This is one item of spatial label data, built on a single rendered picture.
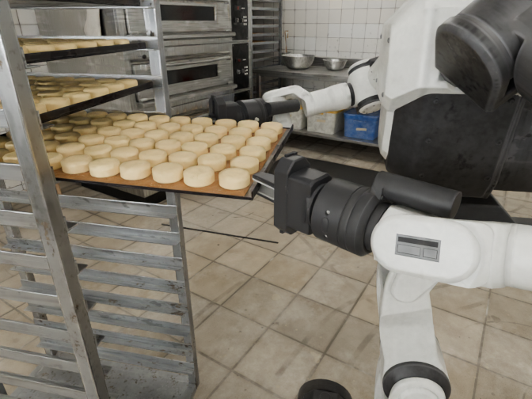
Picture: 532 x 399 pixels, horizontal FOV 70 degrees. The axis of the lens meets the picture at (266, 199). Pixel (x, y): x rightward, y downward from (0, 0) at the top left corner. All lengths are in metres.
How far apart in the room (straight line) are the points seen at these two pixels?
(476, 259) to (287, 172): 0.25
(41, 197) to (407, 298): 0.66
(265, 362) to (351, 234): 1.40
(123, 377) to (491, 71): 1.53
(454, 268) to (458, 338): 1.72
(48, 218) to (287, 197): 0.39
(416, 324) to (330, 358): 1.02
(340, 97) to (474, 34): 0.69
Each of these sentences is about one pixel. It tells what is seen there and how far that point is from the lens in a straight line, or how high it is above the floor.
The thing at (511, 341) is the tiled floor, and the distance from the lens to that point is 2.24.
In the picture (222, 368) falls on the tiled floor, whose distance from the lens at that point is 1.82.
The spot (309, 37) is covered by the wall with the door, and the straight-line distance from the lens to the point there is 5.05.
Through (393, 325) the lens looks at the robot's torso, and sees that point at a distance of 0.88.
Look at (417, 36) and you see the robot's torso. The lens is 0.59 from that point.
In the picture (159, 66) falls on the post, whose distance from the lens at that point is 1.03.
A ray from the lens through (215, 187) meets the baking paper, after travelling 0.61.
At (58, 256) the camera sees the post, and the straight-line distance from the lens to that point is 0.75.
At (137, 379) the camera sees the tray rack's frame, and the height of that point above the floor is 0.15.
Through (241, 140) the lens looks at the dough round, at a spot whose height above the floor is 1.15.
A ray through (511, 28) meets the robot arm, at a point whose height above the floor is 1.36.
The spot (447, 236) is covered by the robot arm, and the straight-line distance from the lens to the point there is 0.42.
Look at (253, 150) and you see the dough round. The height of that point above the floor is 1.15.
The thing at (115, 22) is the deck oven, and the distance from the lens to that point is 2.87.
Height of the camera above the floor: 1.37
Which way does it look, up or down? 25 degrees down
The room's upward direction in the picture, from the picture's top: straight up
